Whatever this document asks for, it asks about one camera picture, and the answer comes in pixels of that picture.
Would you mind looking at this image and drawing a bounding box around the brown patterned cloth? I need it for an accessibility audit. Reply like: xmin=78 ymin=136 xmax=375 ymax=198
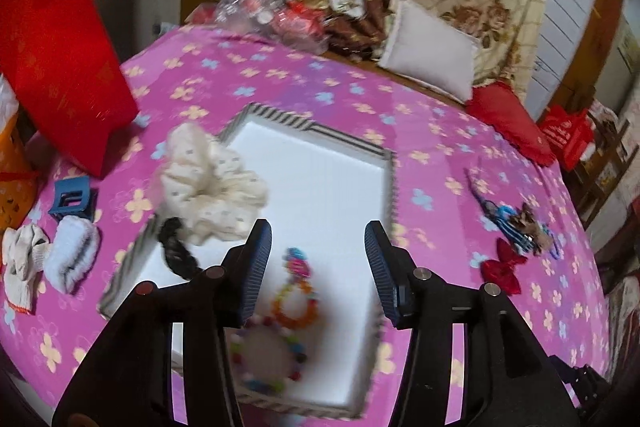
xmin=325 ymin=7 xmax=396 ymax=60

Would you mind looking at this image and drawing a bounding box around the multicolour pompom bead bracelet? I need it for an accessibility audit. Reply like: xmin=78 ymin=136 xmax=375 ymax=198
xmin=230 ymin=314 xmax=308 ymax=395

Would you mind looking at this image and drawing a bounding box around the small pink blue bracelet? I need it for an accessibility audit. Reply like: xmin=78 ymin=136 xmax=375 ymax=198
xmin=285 ymin=248 xmax=313 ymax=280

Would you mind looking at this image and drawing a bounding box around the cream dotted scrunchie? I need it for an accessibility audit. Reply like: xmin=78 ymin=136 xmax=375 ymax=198
xmin=159 ymin=122 xmax=270 ymax=247

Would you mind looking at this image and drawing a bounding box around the red shopping bag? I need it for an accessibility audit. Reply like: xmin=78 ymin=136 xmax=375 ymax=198
xmin=539 ymin=104 xmax=596 ymax=172

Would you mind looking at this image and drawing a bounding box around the white tray with striped rim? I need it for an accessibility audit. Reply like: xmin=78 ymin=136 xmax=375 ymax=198
xmin=98 ymin=103 xmax=398 ymax=420

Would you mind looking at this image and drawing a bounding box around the wooden rack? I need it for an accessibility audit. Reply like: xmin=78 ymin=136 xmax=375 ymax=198
xmin=575 ymin=97 xmax=640 ymax=228

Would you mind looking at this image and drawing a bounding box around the purple bead bracelet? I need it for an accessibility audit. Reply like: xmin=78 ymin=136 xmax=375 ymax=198
xmin=542 ymin=229 xmax=563 ymax=258

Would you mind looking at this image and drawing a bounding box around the blue striped wristwatch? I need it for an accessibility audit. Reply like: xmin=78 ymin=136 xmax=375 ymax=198
xmin=465 ymin=168 xmax=533 ymax=255

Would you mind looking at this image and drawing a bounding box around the black braided hair tie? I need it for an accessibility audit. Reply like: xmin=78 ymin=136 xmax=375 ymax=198
xmin=157 ymin=217 xmax=206 ymax=283

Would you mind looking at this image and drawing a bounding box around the red gift bag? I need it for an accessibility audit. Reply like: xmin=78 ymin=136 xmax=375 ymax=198
xmin=0 ymin=0 xmax=140 ymax=178

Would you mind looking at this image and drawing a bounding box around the cream bow scrunchie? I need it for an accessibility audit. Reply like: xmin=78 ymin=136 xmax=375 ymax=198
xmin=1 ymin=223 xmax=53 ymax=313

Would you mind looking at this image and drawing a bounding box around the white pillow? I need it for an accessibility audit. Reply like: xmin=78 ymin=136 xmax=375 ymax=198
xmin=377 ymin=0 xmax=481 ymax=104

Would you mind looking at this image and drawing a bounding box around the pink floral bedsheet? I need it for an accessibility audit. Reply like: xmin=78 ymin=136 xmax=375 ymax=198
xmin=0 ymin=27 xmax=613 ymax=427

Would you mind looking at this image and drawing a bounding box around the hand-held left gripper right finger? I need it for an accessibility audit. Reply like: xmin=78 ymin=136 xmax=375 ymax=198
xmin=364 ymin=220 xmax=581 ymax=427

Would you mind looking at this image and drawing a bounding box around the leopard print bow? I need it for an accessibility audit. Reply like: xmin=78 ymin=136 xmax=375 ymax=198
xmin=520 ymin=203 xmax=553 ymax=255

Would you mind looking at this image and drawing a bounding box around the blue hair claw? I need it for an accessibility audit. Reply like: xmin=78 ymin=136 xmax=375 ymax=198
xmin=48 ymin=178 xmax=98 ymax=224

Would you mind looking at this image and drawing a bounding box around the red satin bow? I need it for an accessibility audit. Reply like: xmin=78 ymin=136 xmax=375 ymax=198
xmin=480 ymin=238 xmax=528 ymax=297

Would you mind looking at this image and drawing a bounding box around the red cushion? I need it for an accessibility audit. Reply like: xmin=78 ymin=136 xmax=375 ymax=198
xmin=467 ymin=82 xmax=558 ymax=166

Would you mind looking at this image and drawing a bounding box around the clear plastic bag of goods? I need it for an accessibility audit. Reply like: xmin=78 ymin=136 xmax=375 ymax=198
xmin=215 ymin=0 xmax=331 ymax=55

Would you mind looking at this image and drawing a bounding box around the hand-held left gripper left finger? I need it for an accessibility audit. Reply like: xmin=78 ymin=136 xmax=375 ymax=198
xmin=51 ymin=218 xmax=273 ymax=427

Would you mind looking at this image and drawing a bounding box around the orange bead bracelet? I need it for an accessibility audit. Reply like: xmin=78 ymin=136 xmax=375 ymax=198
xmin=272 ymin=282 xmax=320 ymax=330

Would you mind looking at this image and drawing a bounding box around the pale blue fluffy scrunchie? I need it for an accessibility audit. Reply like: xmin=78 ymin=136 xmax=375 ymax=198
xmin=44 ymin=215 xmax=102 ymax=295

